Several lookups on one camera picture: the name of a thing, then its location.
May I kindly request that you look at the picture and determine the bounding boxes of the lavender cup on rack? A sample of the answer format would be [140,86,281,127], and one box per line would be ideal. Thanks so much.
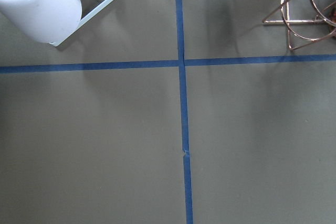
[1,0,82,43]

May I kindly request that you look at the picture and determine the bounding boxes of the copper wire bottle carrier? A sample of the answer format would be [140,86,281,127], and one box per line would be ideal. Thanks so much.
[262,0,335,54]

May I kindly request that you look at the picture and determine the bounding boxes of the white wire cup rack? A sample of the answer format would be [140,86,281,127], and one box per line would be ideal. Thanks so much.
[48,0,148,47]

